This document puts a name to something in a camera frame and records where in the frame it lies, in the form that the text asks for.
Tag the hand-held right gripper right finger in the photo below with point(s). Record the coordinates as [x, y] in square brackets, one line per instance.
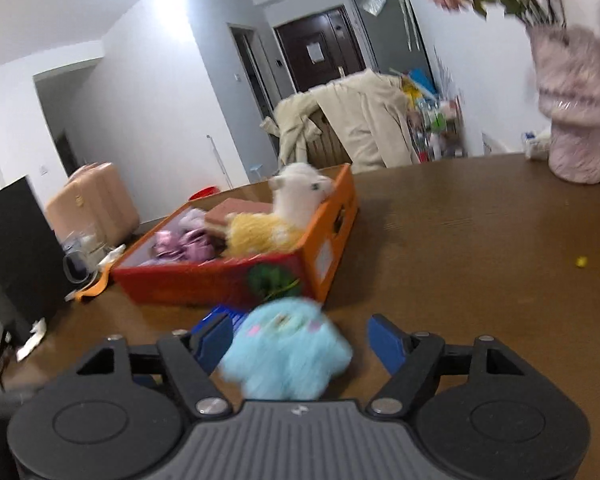
[382, 340]

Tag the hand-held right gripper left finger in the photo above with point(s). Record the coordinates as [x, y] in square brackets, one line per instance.
[215, 337]

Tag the light blue plush toy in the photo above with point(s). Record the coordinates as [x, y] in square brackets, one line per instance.
[285, 355]

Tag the orange cardboard box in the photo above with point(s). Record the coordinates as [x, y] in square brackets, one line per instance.
[325, 250]

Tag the white and yellow alpaca plush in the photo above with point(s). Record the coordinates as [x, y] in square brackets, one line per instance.
[295, 195]

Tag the green fuzzy toy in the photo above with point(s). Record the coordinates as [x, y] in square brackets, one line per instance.
[272, 282]

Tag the pink cloth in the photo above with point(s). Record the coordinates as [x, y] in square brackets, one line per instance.
[180, 247]

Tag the lavender towel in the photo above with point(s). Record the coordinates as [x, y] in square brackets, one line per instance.
[192, 220]

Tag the brown cardboard divider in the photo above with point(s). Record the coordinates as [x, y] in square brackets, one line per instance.
[240, 210]

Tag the red plastic basin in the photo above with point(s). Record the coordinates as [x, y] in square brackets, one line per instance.
[205, 193]

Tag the clear glass cup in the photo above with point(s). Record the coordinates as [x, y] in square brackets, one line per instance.
[80, 262]

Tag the white pole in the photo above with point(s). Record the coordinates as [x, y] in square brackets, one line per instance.
[219, 160]

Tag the pink suitcase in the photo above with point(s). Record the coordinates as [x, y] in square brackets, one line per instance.
[100, 200]

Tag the crumpled white tissue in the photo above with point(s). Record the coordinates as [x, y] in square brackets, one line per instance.
[32, 340]

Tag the wooden chair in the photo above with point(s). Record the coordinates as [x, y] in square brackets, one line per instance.
[330, 145]

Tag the black paper bag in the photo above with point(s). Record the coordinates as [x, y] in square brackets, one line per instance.
[20, 260]

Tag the beige coat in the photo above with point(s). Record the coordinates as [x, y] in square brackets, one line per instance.
[375, 125]

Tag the cluttered storage rack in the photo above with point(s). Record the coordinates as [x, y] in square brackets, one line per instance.
[437, 130]

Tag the small white bottle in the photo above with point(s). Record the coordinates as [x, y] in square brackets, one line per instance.
[537, 146]

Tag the blue plastic bag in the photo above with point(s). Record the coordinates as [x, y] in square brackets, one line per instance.
[420, 80]

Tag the dark brown door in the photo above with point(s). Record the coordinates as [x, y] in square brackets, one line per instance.
[320, 50]

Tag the pink ribbed vase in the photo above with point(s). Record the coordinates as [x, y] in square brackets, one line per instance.
[575, 110]

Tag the grey refrigerator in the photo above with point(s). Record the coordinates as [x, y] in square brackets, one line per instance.
[390, 35]

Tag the white folded umbrella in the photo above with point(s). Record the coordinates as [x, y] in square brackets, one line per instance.
[406, 15]

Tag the white wall heater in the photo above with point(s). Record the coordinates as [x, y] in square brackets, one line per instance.
[495, 144]

